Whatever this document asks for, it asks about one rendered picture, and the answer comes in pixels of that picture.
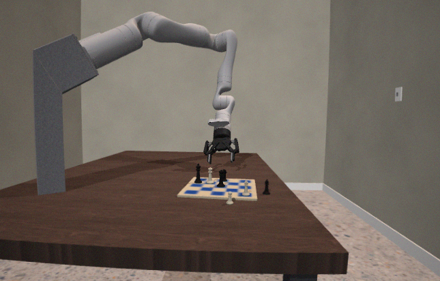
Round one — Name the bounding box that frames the white chess piece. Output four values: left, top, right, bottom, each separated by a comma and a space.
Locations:
207, 167, 214, 184
242, 180, 250, 196

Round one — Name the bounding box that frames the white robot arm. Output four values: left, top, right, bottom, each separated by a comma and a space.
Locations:
79, 12, 237, 131

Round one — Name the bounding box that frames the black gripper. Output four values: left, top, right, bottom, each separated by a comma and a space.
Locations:
203, 128, 239, 164

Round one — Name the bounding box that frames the blue and cream chessboard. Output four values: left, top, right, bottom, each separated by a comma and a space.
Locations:
177, 177, 257, 201

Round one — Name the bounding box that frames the white pawn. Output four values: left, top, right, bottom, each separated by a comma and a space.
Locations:
226, 192, 233, 205

